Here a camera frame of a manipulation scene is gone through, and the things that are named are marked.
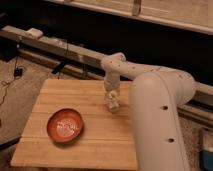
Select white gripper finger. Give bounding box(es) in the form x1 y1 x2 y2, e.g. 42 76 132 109
112 92 118 103
104 93 110 104

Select small white bottle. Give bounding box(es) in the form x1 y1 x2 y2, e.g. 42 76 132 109
107 91 119 112

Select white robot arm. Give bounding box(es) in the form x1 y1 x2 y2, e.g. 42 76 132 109
101 53 196 171

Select orange ceramic bowl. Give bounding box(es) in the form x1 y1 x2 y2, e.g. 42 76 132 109
46 108 84 143

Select long wooden beam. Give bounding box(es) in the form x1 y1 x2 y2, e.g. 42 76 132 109
0 25 213 118

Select wooden board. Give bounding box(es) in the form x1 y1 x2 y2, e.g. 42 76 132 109
11 79 137 171

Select white block on beam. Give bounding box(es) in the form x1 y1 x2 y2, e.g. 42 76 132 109
25 28 43 39

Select blue white box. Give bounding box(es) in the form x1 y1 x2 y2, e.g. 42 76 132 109
199 128 213 171

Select black cable with plug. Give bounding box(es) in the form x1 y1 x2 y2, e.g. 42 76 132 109
0 36 26 107

